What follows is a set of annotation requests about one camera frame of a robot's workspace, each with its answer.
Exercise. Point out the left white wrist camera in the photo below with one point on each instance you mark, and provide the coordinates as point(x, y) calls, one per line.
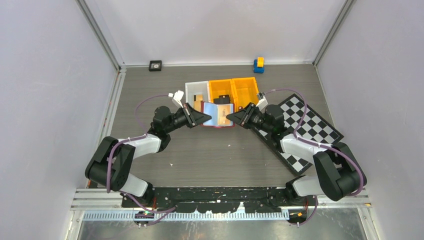
point(176, 98)

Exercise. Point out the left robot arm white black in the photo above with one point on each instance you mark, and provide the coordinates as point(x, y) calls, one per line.
point(111, 163)

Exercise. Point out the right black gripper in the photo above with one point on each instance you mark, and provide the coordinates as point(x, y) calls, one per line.
point(243, 117)

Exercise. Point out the red card holder wallet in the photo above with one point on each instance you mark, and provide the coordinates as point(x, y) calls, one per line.
point(211, 109)

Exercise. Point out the white plastic bin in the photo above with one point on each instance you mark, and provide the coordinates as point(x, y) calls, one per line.
point(197, 88)

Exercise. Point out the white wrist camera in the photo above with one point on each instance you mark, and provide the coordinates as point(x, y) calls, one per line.
point(176, 98)
point(262, 101)

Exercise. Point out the black white checkerboard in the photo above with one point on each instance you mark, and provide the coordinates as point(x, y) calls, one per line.
point(314, 127)

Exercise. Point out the aluminium rail frame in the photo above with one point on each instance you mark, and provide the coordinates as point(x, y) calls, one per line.
point(96, 204)

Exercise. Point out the orange bin with cards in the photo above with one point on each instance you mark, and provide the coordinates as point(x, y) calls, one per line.
point(220, 87)

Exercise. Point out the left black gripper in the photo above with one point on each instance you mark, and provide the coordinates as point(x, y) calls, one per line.
point(193, 117)

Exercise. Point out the blue yellow toy block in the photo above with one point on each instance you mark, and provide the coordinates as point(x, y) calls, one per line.
point(259, 65)

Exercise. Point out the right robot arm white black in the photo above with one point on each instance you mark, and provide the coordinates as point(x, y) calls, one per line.
point(338, 174)

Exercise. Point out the empty orange bin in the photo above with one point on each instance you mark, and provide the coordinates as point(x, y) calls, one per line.
point(245, 91)

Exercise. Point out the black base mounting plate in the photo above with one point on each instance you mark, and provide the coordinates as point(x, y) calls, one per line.
point(218, 200)

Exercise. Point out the dark grey credit card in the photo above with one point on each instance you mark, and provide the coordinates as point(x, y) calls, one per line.
point(222, 100)

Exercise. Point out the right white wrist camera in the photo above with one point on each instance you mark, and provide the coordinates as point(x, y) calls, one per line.
point(262, 101)

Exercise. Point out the small black square box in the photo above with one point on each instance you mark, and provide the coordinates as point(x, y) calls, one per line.
point(155, 66)

